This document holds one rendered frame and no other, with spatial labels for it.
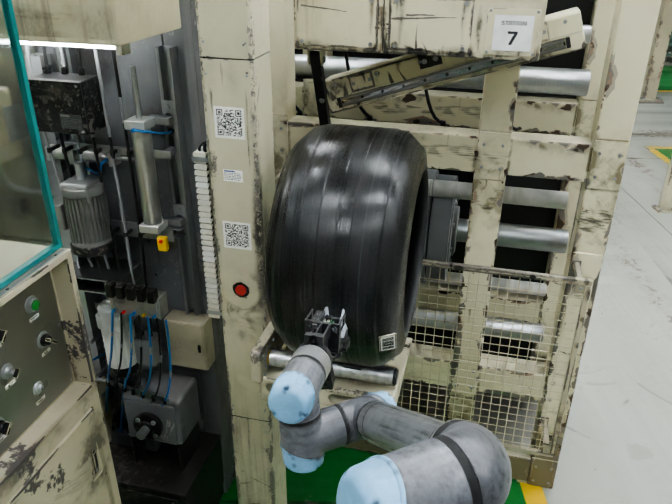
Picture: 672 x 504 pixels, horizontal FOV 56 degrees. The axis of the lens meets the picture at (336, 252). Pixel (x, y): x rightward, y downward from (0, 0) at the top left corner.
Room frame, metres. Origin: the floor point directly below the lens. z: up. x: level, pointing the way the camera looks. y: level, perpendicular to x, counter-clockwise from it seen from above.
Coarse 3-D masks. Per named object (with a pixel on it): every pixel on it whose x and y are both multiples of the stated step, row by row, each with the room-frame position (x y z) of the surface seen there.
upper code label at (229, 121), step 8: (216, 112) 1.46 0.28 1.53; (224, 112) 1.46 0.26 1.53; (232, 112) 1.45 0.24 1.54; (240, 112) 1.45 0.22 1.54; (216, 120) 1.46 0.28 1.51; (224, 120) 1.46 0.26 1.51; (232, 120) 1.45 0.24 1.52; (240, 120) 1.45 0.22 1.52; (216, 128) 1.46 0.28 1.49; (224, 128) 1.46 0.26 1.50; (232, 128) 1.45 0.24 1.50; (240, 128) 1.45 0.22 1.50; (216, 136) 1.46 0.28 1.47; (224, 136) 1.46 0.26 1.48; (232, 136) 1.45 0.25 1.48; (240, 136) 1.45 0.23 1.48
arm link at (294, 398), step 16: (288, 368) 0.89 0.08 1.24; (304, 368) 0.89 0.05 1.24; (320, 368) 0.91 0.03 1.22; (288, 384) 0.84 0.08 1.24; (304, 384) 0.85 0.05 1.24; (320, 384) 0.89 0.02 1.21; (272, 400) 0.83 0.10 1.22; (288, 400) 0.82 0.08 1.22; (304, 400) 0.82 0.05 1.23; (288, 416) 0.82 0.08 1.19; (304, 416) 0.82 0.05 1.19
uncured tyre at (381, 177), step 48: (336, 144) 1.40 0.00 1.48; (384, 144) 1.39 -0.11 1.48; (288, 192) 1.30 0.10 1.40; (336, 192) 1.27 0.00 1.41; (384, 192) 1.26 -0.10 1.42; (288, 240) 1.23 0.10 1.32; (336, 240) 1.21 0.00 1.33; (384, 240) 1.20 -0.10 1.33; (288, 288) 1.20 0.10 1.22; (336, 288) 1.18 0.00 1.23; (384, 288) 1.17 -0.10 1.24; (288, 336) 1.23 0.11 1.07
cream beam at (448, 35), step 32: (320, 0) 1.67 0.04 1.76; (352, 0) 1.65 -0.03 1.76; (384, 0) 1.64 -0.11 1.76; (416, 0) 1.62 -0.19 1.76; (448, 0) 1.60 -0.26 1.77; (480, 0) 1.58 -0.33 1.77; (512, 0) 1.57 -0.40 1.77; (544, 0) 1.55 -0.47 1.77; (320, 32) 1.67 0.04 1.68; (352, 32) 1.65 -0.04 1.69; (384, 32) 1.64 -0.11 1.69; (416, 32) 1.62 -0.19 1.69; (448, 32) 1.60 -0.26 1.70; (480, 32) 1.58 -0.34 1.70
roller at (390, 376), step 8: (272, 352) 1.37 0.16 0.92; (280, 352) 1.37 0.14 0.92; (288, 352) 1.37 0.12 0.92; (272, 360) 1.36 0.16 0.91; (280, 360) 1.35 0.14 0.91; (288, 360) 1.35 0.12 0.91; (336, 368) 1.32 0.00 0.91; (344, 368) 1.31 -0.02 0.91; (352, 368) 1.31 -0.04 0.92; (360, 368) 1.31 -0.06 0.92; (368, 368) 1.31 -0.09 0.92; (376, 368) 1.31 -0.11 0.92; (384, 368) 1.31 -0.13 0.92; (392, 368) 1.31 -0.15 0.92; (336, 376) 1.32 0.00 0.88; (344, 376) 1.31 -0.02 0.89; (352, 376) 1.30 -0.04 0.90; (360, 376) 1.30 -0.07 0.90; (368, 376) 1.29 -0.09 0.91; (376, 376) 1.29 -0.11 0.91; (384, 376) 1.29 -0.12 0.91; (392, 376) 1.29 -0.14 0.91; (392, 384) 1.29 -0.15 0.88
